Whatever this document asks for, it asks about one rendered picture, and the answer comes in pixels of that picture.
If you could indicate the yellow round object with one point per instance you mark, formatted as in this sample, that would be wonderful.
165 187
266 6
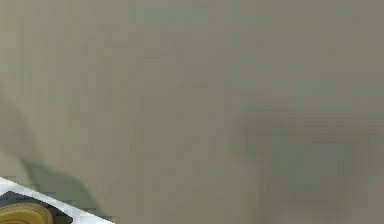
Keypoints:
25 214

